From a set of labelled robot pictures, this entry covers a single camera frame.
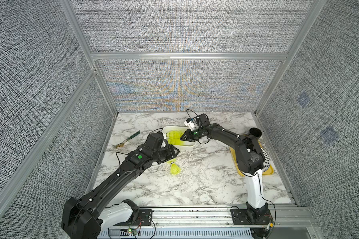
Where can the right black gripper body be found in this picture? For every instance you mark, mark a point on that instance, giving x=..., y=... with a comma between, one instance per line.
x=194, y=135

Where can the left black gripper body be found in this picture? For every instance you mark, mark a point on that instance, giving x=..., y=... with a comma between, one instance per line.
x=163, y=155

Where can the yellow shuttlecock one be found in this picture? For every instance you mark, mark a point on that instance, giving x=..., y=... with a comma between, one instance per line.
x=175, y=134

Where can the white plastic storage box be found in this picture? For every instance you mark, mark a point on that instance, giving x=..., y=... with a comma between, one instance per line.
x=189, y=145

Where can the yellow shuttlecock four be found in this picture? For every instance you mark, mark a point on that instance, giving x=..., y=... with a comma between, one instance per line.
x=172, y=161

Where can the yellow shuttlecock two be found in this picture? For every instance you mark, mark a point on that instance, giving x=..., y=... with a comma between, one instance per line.
x=178, y=142

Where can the yellow shuttlecock nine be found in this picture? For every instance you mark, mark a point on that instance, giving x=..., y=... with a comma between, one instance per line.
x=174, y=169

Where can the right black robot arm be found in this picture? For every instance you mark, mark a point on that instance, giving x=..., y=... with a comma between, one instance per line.
x=249, y=159

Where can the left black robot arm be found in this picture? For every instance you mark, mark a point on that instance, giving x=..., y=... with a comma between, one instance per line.
x=80, y=218

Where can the black mug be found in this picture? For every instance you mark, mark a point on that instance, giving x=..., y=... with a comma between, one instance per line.
x=254, y=134

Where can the black dotted white plate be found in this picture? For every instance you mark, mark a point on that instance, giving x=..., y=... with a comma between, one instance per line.
x=267, y=162

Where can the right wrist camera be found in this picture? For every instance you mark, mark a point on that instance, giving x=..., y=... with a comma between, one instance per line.
x=199, y=121

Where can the green handled brush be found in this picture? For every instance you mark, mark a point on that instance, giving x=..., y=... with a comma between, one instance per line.
x=127, y=139

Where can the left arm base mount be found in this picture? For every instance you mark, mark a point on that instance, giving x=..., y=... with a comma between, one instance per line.
x=141, y=217

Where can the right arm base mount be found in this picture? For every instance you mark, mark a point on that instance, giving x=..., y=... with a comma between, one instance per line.
x=261, y=217

